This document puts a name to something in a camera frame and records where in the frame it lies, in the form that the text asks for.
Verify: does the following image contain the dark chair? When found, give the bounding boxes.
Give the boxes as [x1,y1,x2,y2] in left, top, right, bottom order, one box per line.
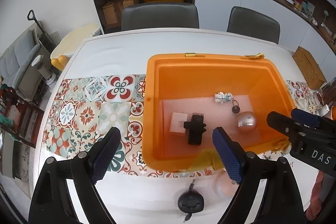
[121,2,199,31]
[227,6,281,44]

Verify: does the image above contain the white cup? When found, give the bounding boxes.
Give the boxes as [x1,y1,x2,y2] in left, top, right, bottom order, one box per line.
[317,104,330,117]

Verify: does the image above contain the dark chair right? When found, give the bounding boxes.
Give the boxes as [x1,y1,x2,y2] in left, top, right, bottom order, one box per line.
[227,6,281,44]

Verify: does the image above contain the pink round night light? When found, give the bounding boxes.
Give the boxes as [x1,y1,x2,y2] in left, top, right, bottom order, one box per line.
[214,170,239,198]

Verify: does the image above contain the black phone holder clip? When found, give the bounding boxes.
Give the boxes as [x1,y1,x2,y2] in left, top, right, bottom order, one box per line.
[183,114,206,145]

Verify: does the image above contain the wicker basket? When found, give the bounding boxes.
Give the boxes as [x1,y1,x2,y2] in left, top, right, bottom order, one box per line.
[292,47,326,90]

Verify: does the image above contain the right hand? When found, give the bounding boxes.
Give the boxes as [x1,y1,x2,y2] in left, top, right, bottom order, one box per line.
[306,170,334,221]

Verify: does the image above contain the patterned tile table runner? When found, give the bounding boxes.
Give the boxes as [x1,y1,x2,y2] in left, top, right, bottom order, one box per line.
[41,74,326,178]

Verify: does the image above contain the grey sofa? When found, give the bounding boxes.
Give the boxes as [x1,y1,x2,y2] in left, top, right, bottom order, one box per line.
[0,23,51,101]

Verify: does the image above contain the doll keychain with black fob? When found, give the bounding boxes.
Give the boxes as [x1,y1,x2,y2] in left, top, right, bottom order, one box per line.
[214,92,240,114]

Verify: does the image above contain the dark chair left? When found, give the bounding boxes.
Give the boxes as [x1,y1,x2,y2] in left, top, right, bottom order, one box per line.
[121,2,199,31]

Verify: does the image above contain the orange storage box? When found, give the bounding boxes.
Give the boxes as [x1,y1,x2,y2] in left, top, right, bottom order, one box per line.
[142,54,294,172]

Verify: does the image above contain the black retractable cable reel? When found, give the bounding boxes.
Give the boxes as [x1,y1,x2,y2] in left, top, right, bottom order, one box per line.
[177,179,205,223]

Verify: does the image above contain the small white box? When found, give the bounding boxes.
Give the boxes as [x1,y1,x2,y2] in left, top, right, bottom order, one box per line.
[169,113,188,135]

